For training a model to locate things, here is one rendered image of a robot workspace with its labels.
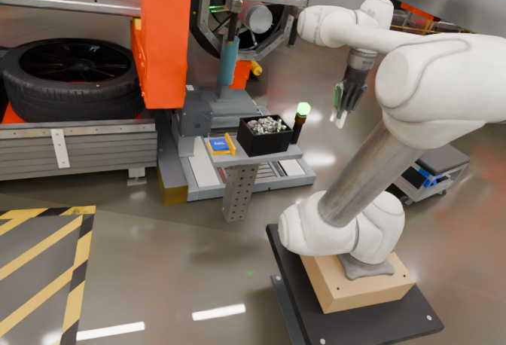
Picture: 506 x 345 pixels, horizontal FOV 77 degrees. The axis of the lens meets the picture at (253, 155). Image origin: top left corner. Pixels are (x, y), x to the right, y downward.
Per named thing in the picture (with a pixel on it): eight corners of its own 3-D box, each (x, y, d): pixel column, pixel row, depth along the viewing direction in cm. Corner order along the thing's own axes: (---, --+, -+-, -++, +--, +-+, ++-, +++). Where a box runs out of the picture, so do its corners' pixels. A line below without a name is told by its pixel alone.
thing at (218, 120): (244, 101, 254) (246, 90, 248) (261, 126, 229) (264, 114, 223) (181, 102, 234) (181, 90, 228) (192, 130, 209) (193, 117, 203)
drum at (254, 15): (255, 22, 183) (260, -5, 174) (270, 36, 168) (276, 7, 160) (233, 20, 177) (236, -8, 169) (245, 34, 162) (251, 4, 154)
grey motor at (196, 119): (193, 120, 219) (197, 71, 198) (208, 158, 190) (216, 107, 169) (166, 120, 211) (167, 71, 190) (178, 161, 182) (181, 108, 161)
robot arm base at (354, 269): (405, 273, 110) (412, 264, 106) (347, 281, 104) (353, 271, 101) (377, 232, 124) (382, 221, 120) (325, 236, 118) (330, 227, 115)
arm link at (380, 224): (397, 264, 105) (427, 218, 93) (346, 267, 102) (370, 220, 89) (374, 225, 118) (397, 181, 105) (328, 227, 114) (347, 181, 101)
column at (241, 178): (238, 205, 176) (253, 144, 151) (245, 218, 169) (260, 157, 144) (220, 208, 172) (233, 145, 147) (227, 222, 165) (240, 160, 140)
